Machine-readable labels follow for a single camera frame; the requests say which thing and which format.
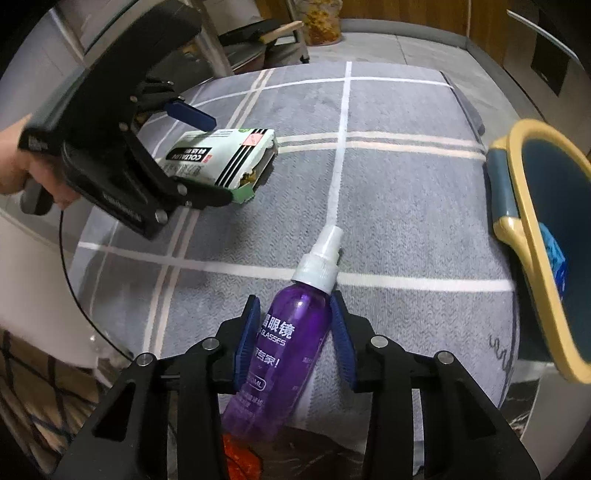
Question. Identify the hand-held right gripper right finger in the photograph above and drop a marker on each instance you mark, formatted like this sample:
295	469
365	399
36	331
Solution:
341	341

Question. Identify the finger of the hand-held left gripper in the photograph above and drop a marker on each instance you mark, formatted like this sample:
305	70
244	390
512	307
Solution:
194	117
198	198

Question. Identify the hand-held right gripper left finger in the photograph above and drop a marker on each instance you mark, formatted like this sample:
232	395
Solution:
247	341

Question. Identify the purple spray bottle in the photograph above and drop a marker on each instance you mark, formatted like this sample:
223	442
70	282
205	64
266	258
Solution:
286	341

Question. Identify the white green cardboard box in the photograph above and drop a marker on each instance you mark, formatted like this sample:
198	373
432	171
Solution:
221	157

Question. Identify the blue bin with yellow rim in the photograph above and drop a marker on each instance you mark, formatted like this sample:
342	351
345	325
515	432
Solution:
545	194

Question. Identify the person's left hand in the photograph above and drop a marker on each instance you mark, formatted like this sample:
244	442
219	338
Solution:
11	161

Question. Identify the metal shelf rack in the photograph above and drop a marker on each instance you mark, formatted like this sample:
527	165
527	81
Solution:
217	50

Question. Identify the orange plastic bag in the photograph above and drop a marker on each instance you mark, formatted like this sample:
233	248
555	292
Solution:
240	457

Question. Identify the grey checked mat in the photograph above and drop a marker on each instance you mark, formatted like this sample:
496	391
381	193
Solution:
392	207

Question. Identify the small patterned waste bin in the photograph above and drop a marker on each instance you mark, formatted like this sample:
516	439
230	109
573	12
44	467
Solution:
323	23

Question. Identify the white curved furniture panel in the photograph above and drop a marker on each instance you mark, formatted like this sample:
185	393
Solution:
32	277

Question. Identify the plaid cloth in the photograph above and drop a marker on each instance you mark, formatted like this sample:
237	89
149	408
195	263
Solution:
37	397

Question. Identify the stainless steel oven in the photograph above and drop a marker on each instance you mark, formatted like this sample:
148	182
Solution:
549	64

